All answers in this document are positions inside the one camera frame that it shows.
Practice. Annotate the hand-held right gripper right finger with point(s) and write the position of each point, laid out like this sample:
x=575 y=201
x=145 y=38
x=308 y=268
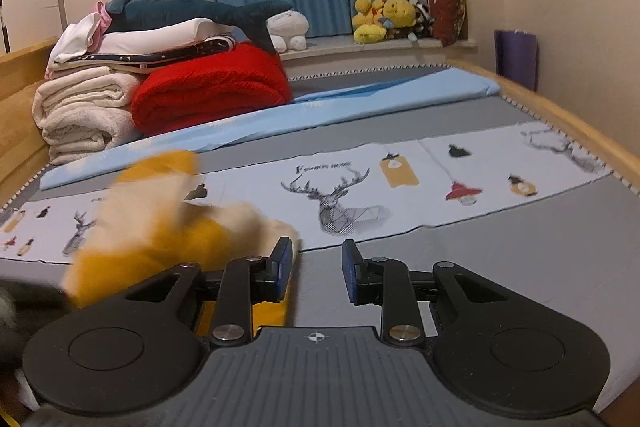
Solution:
x=351 y=274

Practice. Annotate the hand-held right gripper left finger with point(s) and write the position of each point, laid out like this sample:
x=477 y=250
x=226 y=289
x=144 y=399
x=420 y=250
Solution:
x=282 y=269

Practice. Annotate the beige and yellow jacket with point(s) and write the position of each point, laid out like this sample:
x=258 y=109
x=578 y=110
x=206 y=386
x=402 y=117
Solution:
x=150 y=247

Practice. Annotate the grey deer-printed bed sheet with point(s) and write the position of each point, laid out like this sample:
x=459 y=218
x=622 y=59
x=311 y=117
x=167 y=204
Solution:
x=500 y=227

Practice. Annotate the light blue sheet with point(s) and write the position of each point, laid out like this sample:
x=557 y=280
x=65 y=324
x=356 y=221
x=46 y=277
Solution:
x=350 y=104

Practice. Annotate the cream fleece blanket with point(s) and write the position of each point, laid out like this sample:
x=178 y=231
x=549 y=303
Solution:
x=85 y=94
x=85 y=134

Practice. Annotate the red folded blanket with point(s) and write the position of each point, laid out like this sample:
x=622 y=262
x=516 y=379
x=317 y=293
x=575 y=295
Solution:
x=210 y=92

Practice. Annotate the white plush toy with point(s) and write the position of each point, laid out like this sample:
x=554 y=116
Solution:
x=287 y=29

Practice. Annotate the navy star-printed blanket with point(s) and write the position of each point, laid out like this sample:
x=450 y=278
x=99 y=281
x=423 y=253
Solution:
x=150 y=57

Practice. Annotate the yellow duck plush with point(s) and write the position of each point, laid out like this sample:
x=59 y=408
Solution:
x=367 y=19

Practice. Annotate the yellow round plush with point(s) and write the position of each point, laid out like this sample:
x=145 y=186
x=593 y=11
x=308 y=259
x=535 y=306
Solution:
x=399 y=14

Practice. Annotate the black and white striped plush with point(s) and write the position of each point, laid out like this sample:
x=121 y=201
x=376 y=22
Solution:
x=424 y=19

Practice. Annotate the white folded cloth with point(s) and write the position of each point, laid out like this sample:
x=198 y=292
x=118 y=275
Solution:
x=77 y=39

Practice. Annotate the purple yoga mat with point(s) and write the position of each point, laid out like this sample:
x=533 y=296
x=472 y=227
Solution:
x=516 y=57

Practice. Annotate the blue shark plush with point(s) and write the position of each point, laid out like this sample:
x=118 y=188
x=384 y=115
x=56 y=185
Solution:
x=170 y=12

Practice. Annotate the red cushion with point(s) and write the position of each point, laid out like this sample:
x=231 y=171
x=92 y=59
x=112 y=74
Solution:
x=447 y=7

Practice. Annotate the pink cloth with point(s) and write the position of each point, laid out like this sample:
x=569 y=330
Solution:
x=101 y=14

